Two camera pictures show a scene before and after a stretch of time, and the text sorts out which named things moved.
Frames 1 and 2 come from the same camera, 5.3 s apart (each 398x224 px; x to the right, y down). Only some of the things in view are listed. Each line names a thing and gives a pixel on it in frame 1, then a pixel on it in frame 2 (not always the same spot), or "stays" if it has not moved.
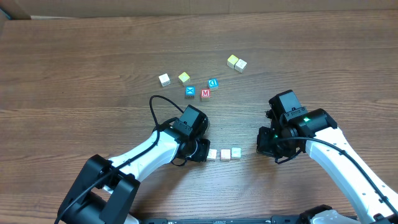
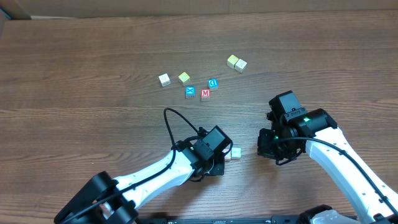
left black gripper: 203,150 to 218,166
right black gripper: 265,143 stays
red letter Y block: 225,154 stays
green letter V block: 236,152 stays
